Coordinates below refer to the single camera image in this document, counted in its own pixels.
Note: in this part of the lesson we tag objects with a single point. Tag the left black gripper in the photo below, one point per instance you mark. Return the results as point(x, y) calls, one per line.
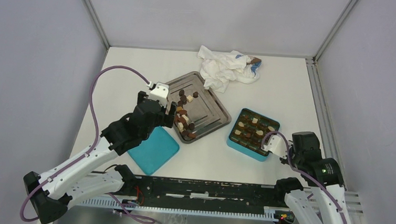
point(167, 120)

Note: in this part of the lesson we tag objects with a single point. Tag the teal chocolate box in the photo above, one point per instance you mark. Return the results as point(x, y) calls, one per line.
point(243, 136)

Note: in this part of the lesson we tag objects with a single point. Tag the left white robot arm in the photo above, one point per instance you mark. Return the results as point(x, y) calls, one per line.
point(52, 193)

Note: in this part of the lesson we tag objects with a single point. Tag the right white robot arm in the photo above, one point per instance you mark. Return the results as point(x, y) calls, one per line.
point(326, 204)

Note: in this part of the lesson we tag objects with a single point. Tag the dark oval chocolate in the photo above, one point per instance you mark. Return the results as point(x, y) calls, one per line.
point(182, 93)

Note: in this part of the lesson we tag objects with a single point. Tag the white square chocolate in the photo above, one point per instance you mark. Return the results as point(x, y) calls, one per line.
point(189, 98)

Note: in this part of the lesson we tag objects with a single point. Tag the teal box lid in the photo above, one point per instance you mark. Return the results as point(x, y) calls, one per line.
point(154, 152)

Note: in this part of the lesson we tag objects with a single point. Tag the steel tray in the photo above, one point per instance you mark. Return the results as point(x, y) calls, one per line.
point(203, 115)

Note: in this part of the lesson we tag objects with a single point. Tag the white crumpled cloth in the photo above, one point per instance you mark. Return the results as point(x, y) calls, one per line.
point(218, 69)

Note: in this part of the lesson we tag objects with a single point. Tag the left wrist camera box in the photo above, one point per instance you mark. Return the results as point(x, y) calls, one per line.
point(159, 92)

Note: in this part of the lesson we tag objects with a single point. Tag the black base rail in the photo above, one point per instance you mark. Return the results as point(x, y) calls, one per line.
point(201, 195)

